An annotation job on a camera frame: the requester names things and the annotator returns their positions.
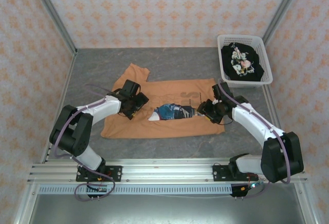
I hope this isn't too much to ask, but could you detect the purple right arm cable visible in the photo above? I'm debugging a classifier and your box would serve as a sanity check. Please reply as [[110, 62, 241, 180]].
[[217, 81, 293, 200]]

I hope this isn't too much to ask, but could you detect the black floral t-shirt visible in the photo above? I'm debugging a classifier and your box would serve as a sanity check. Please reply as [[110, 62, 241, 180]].
[[221, 43, 265, 82]]

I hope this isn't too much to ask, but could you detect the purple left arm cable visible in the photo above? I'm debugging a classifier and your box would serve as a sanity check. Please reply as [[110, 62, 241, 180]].
[[52, 83, 116, 202]]

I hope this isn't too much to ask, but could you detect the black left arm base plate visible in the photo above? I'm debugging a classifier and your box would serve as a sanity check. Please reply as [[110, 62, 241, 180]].
[[76, 165, 123, 183]]

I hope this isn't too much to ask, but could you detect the aluminium side rail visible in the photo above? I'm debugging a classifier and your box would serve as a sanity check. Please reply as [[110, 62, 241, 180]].
[[262, 86, 294, 163], [40, 49, 79, 163]]

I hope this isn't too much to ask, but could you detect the orange printed t-shirt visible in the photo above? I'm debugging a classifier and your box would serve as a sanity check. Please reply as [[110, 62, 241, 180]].
[[100, 63, 226, 139]]

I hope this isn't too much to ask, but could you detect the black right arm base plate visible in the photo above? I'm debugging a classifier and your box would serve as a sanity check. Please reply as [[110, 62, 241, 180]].
[[212, 164, 260, 183]]

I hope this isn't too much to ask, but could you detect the white plastic basket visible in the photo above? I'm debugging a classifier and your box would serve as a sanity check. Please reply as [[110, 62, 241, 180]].
[[217, 34, 273, 89]]

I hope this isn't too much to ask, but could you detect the aluminium frame post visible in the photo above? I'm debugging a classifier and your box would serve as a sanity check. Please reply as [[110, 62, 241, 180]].
[[262, 0, 306, 46], [28, 0, 78, 55]]

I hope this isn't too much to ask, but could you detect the grey metal sheet panel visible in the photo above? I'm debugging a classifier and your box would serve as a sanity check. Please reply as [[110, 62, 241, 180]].
[[15, 193, 317, 224]]

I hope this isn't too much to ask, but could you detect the aluminium rail beam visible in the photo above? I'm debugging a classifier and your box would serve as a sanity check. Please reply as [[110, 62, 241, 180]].
[[28, 158, 308, 183]]

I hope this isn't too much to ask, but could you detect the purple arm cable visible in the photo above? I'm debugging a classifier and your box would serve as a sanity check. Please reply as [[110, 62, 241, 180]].
[[217, 81, 293, 200], [52, 83, 116, 202]]

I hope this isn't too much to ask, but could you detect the white slotted cable duct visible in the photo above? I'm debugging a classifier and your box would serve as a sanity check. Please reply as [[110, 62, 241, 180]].
[[38, 184, 233, 195]]

